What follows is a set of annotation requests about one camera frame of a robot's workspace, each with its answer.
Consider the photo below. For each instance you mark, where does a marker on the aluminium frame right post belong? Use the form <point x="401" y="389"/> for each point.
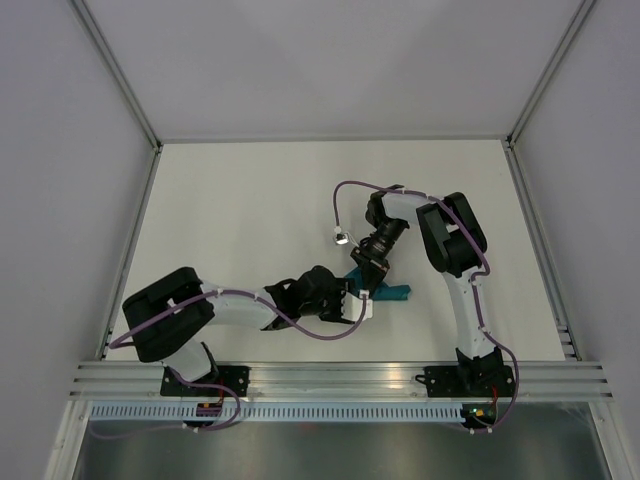
<point x="552" y="67"/>

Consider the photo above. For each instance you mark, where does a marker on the aluminium front rail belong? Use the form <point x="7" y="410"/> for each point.
<point x="555" y="381"/>

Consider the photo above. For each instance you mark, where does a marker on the white slotted cable duct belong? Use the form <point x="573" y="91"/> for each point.
<point x="278" y="411"/>

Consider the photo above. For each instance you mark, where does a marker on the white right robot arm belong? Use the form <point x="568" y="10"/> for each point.
<point x="455" y="246"/>

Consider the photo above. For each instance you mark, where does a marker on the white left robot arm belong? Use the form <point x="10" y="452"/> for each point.
<point x="165" y="317"/>

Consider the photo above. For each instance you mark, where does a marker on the aluminium frame left post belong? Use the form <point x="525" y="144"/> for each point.
<point x="89" y="23"/>

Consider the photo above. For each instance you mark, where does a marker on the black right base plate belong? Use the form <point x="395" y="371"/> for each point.
<point x="471" y="377"/>

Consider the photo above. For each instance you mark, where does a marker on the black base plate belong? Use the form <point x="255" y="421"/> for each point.
<point x="471" y="377"/>
<point x="234" y="378"/>

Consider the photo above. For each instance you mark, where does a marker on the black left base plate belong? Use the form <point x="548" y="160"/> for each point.
<point x="234" y="378"/>

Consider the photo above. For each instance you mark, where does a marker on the aluminium frame post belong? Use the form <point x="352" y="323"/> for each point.
<point x="89" y="23"/>
<point x="552" y="67"/>

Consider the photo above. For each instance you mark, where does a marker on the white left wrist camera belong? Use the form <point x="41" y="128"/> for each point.
<point x="357" y="307"/>

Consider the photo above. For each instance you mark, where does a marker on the teal cloth napkin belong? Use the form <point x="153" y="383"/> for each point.
<point x="383" y="292"/>

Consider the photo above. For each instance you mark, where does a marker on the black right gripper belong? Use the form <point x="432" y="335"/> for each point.
<point x="374" y="267"/>

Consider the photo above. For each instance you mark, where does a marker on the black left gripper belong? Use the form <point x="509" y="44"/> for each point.
<point x="336" y="315"/>

